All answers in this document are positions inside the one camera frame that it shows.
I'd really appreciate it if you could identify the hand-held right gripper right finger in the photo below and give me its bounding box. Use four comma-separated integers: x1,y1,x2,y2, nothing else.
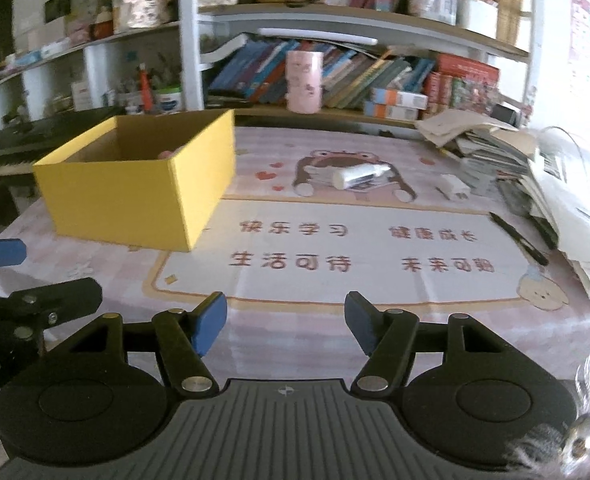
345,291,530,397

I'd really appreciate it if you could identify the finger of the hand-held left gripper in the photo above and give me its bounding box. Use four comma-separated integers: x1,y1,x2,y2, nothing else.
6,277,103,343
0,239,28,271

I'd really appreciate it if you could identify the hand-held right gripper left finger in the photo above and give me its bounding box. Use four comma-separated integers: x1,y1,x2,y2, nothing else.
35,291,227,397

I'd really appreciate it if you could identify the yellow cardboard box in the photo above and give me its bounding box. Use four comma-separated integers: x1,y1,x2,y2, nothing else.
32,109,236,252

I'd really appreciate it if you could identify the pink printed desk mat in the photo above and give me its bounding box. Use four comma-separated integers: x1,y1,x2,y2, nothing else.
0,125,590,480

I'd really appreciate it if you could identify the black piano keyboard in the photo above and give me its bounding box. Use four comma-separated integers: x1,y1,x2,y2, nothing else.
0,106,126,178

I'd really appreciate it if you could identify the small white squeeze bottle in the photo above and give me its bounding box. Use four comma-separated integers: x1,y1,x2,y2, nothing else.
331,162,392,191

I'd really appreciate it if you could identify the white charger plug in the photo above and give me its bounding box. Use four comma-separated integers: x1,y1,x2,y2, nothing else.
435,174,472,201

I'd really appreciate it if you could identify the white and red carton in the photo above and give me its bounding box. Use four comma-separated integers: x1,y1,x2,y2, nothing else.
71,81,92,111

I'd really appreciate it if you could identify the black pen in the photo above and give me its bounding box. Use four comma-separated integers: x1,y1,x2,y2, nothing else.
490,211,550,267

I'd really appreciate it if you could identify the orange and white small box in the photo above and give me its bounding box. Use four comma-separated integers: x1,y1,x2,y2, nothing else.
371,87,428,109
364,101,420,121

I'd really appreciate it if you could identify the pile of papers and books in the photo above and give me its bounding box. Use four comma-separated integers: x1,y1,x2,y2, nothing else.
415,110,590,303

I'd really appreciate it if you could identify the white jar with blue label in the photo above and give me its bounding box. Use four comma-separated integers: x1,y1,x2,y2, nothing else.
155,87,183,112

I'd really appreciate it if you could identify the red marker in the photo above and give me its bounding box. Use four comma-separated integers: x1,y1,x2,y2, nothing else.
140,63,153,111

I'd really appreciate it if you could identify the white low shelf cabinet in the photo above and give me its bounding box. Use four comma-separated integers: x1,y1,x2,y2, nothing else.
0,20,183,126

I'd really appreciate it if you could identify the pink printed cylinder cup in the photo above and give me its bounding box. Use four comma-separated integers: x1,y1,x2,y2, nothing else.
286,51,324,114

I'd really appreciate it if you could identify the small red figurine jar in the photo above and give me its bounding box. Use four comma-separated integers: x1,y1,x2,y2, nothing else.
92,7,113,38

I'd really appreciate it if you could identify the fluffy silver pompom charm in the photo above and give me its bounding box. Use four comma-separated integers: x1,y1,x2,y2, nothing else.
505,350,590,476

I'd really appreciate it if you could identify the slanted row of blue books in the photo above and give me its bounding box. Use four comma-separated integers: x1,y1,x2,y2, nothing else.
207,40,436,111

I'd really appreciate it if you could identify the small black box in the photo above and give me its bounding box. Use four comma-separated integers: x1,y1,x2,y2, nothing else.
490,104,520,126

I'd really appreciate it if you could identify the clear plastic container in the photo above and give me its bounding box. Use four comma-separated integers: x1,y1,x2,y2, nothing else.
540,127,590,163

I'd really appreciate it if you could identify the red book box set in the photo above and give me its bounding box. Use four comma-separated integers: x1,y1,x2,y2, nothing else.
435,55,500,111

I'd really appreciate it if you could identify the pink floral plush doll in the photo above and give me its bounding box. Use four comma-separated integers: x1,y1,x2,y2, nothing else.
112,0,173,33

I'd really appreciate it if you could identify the white and wood bookshelf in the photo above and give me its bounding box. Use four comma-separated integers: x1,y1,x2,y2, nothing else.
177,0,536,128

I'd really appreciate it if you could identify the white light bar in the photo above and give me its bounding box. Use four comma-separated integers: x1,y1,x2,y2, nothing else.
258,27,378,47

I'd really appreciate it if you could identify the clear pen holder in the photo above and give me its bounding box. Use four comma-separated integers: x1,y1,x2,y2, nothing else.
417,0,458,26

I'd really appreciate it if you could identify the white pen storage box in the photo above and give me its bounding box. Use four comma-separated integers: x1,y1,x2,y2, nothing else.
457,0,498,38

